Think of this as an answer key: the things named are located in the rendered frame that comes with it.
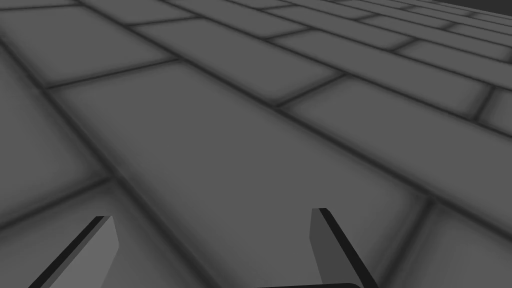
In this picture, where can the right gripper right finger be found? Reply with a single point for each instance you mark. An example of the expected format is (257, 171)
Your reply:
(334, 256)

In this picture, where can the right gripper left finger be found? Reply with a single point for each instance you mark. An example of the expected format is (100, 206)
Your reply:
(86, 260)

